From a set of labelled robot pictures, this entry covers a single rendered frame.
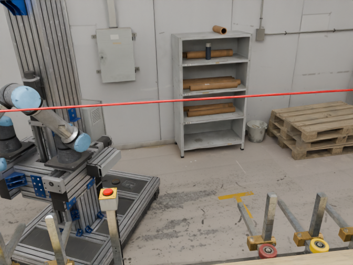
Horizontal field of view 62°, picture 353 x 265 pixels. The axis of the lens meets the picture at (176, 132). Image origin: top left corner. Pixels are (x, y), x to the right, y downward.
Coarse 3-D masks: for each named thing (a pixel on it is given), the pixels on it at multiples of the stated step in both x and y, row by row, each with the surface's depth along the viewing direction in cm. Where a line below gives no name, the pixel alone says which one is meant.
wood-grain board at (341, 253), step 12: (324, 252) 133; (336, 252) 133; (348, 252) 132; (216, 264) 128; (228, 264) 128; (240, 264) 128; (252, 264) 128; (264, 264) 128; (276, 264) 128; (288, 264) 127; (300, 264) 127; (312, 264) 127; (324, 264) 127; (336, 264) 127; (348, 264) 127
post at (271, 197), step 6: (270, 192) 135; (270, 198) 134; (276, 198) 134; (270, 204) 135; (270, 210) 137; (264, 216) 142; (270, 216) 138; (264, 222) 143; (270, 222) 140; (264, 228) 143; (270, 228) 142; (264, 234) 144; (270, 234) 143; (264, 240) 145
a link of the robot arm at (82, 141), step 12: (12, 84) 144; (12, 96) 137; (24, 96) 138; (36, 96) 142; (24, 108) 139; (48, 120) 153; (60, 120) 159; (60, 132) 161; (72, 132) 166; (72, 144) 168; (84, 144) 172
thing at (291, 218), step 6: (282, 204) 172; (282, 210) 171; (288, 210) 167; (288, 216) 163; (294, 216) 163; (294, 222) 158; (294, 228) 157; (300, 228) 154; (306, 240) 147; (306, 246) 146; (312, 252) 140
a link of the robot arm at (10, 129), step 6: (0, 120) 191; (6, 120) 194; (0, 126) 192; (6, 126) 194; (12, 126) 198; (0, 132) 193; (6, 132) 195; (12, 132) 198; (0, 138) 195; (6, 138) 196
